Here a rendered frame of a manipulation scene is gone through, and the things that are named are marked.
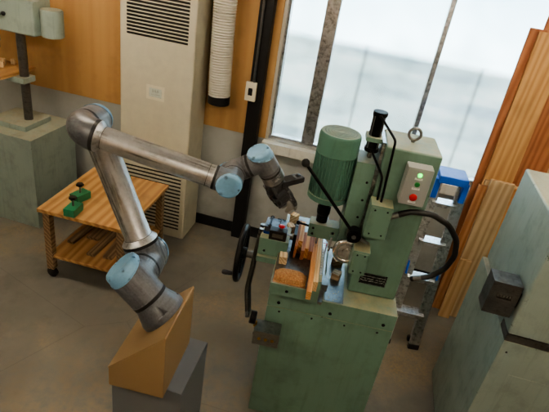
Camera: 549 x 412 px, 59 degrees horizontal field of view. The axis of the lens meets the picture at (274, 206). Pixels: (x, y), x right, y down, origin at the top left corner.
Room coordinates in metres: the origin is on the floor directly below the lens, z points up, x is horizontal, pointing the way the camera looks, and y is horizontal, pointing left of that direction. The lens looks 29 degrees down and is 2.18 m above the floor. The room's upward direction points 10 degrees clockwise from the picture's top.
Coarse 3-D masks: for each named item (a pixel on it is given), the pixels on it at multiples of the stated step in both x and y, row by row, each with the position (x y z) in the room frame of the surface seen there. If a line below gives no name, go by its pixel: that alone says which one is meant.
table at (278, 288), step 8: (288, 216) 2.22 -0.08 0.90; (296, 224) 2.15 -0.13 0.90; (288, 248) 1.92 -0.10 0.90; (264, 256) 1.87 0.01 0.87; (272, 256) 1.88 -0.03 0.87; (288, 256) 1.86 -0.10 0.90; (296, 256) 1.87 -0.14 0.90; (280, 264) 1.78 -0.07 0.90; (288, 264) 1.79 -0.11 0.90; (296, 264) 1.80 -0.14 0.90; (304, 264) 1.82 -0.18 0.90; (304, 272) 1.75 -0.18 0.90; (272, 280) 1.66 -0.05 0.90; (272, 288) 1.65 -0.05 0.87; (280, 288) 1.64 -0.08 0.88; (288, 288) 1.64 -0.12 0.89; (296, 288) 1.64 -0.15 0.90; (288, 296) 1.64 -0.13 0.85; (296, 296) 1.64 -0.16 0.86; (304, 296) 1.64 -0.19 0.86; (312, 296) 1.63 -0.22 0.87
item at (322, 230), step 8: (312, 216) 1.96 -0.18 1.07; (312, 224) 1.90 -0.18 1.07; (320, 224) 1.90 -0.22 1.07; (328, 224) 1.92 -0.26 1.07; (336, 224) 1.93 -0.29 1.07; (312, 232) 1.89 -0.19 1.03; (320, 232) 1.89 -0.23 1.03; (328, 232) 1.89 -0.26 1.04; (336, 232) 1.89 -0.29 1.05; (336, 240) 1.89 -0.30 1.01
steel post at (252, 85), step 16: (272, 0) 3.29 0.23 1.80; (272, 16) 3.29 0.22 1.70; (272, 32) 3.34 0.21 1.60; (256, 48) 3.30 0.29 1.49; (256, 64) 3.28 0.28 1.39; (256, 80) 3.30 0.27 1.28; (256, 96) 3.29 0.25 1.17; (256, 112) 3.29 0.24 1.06; (256, 128) 3.29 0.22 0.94; (256, 144) 3.32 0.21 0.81; (240, 192) 3.30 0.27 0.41; (240, 208) 3.29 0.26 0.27; (240, 224) 3.29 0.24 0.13
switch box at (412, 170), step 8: (408, 168) 1.74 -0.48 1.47; (416, 168) 1.74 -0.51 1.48; (424, 168) 1.75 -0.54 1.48; (432, 168) 1.76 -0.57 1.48; (408, 176) 1.74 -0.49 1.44; (416, 176) 1.74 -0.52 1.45; (424, 176) 1.74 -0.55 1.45; (432, 176) 1.74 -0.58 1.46; (400, 184) 1.79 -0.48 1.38; (408, 184) 1.74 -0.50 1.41; (424, 184) 1.74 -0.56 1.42; (400, 192) 1.75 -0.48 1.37; (408, 192) 1.74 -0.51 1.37; (416, 192) 1.74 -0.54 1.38; (424, 192) 1.74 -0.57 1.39; (400, 200) 1.74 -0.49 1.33; (416, 200) 1.74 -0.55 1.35; (424, 200) 1.74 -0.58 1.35
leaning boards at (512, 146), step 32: (544, 32) 3.01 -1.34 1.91; (544, 64) 2.99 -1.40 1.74; (512, 96) 3.02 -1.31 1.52; (544, 96) 2.97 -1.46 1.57; (512, 128) 2.97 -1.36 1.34; (544, 128) 2.98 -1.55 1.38; (480, 160) 3.02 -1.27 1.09; (512, 160) 2.95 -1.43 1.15; (544, 160) 2.96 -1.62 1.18; (480, 192) 2.87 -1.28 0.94; (512, 192) 2.81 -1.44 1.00; (480, 224) 2.82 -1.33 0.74; (448, 256) 2.97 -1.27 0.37; (480, 256) 2.79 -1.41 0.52; (448, 288) 2.82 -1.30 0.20
